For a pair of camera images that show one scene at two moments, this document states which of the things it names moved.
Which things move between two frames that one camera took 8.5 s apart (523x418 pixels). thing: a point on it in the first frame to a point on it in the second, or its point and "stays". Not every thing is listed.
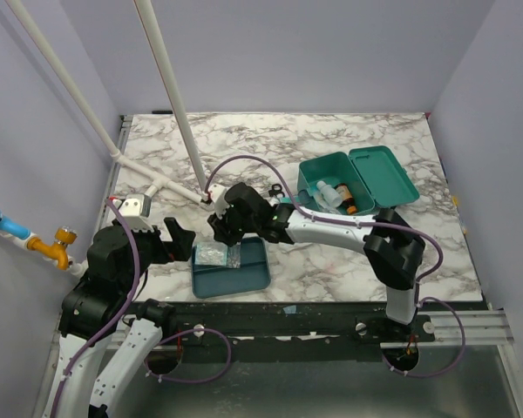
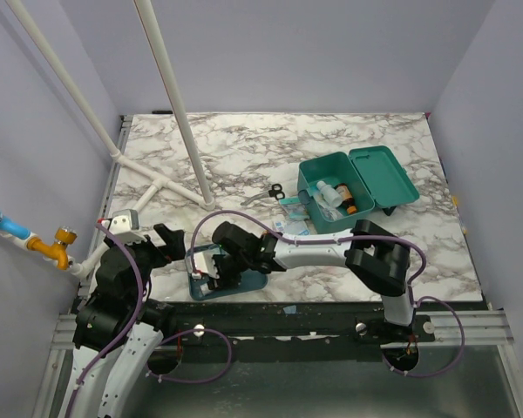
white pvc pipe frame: x=200 y=194 stays
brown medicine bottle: x=348 y=200 stays
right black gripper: x=226 y=224 to x=226 y=268
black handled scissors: x=276 y=189 stays
